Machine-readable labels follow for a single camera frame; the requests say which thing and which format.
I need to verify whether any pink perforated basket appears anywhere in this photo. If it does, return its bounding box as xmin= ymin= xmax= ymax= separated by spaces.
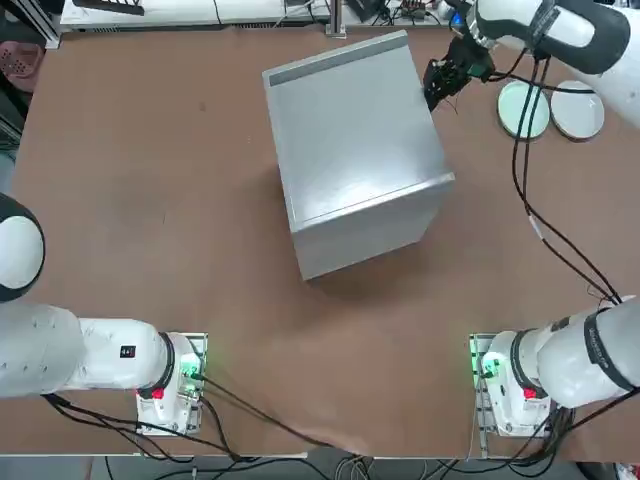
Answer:
xmin=0 ymin=41 xmax=45 ymax=92

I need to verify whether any black cable along right arm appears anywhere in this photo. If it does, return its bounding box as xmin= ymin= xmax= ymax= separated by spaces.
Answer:
xmin=509 ymin=47 xmax=626 ymax=307

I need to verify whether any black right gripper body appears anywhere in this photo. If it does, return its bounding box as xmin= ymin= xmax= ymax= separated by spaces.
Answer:
xmin=443 ymin=35 xmax=490 ymax=84

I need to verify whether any gray steel cabinet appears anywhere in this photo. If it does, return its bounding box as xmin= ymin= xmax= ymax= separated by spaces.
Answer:
xmin=261 ymin=29 xmax=456 ymax=282

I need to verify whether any black cable of left arm base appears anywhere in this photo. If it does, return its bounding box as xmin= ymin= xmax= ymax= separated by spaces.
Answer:
xmin=189 ymin=369 xmax=361 ymax=457

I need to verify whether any mint green plate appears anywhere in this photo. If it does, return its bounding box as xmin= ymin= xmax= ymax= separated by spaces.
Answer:
xmin=496 ymin=79 xmax=550 ymax=140

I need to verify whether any pale white plate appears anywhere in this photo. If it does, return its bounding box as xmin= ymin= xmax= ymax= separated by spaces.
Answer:
xmin=549 ymin=79 xmax=606 ymax=143

